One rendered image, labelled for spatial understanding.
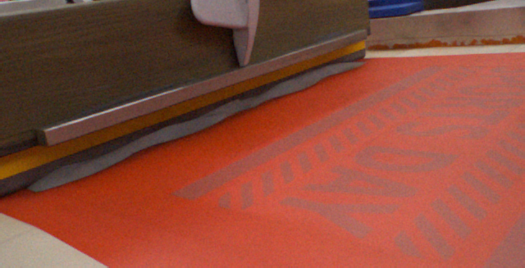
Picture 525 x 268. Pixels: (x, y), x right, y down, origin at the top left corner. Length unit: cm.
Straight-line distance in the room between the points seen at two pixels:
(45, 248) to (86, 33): 14
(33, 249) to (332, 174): 14
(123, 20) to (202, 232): 18
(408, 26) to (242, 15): 27
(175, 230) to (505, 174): 14
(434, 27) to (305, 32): 17
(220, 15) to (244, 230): 20
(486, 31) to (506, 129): 29
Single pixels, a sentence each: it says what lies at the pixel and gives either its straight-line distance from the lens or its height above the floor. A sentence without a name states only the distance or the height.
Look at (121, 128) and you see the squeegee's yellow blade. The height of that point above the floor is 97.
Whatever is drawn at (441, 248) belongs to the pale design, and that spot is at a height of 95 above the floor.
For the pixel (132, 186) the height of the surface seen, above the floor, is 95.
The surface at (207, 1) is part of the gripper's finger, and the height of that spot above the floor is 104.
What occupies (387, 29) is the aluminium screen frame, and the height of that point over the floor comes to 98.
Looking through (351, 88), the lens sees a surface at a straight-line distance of 43.
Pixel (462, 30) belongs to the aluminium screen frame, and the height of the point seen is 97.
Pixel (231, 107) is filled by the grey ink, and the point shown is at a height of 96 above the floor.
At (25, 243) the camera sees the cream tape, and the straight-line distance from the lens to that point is 25.
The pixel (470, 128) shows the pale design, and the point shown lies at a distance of 30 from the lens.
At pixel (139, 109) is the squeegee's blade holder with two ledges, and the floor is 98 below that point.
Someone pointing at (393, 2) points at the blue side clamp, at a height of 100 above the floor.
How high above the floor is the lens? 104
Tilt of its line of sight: 15 degrees down
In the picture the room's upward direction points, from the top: 9 degrees counter-clockwise
